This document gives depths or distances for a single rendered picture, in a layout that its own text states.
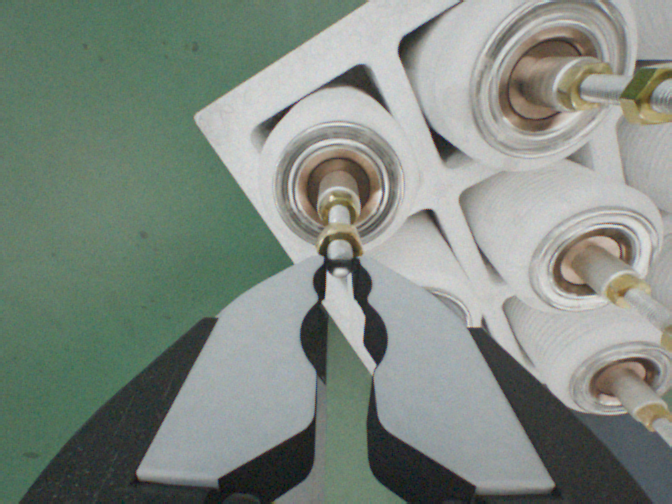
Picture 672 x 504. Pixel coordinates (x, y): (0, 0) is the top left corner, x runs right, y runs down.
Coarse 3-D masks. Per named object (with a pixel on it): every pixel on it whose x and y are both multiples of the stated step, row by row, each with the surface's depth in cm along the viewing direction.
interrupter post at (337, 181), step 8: (328, 176) 20; (336, 176) 19; (344, 176) 20; (320, 184) 20; (328, 184) 19; (336, 184) 18; (344, 184) 18; (352, 184) 19; (320, 192) 19; (328, 192) 18; (344, 192) 18; (352, 192) 18; (320, 200) 18; (320, 216) 18
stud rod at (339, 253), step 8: (336, 208) 17; (344, 208) 17; (336, 216) 16; (344, 216) 16; (336, 240) 14; (344, 240) 14; (328, 248) 14; (336, 248) 13; (344, 248) 13; (328, 256) 13; (336, 256) 13; (344, 256) 13; (352, 256) 13; (328, 264) 13; (336, 264) 13; (344, 264) 13; (352, 264) 13; (336, 272) 13; (344, 272) 13
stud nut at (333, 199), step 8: (336, 192) 18; (328, 200) 17; (336, 200) 17; (344, 200) 17; (352, 200) 17; (320, 208) 18; (328, 208) 17; (352, 208) 17; (328, 216) 18; (352, 216) 18; (352, 224) 18
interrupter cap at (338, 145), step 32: (320, 128) 19; (352, 128) 19; (288, 160) 20; (320, 160) 20; (352, 160) 20; (384, 160) 20; (288, 192) 21; (384, 192) 21; (288, 224) 21; (320, 224) 22; (384, 224) 22
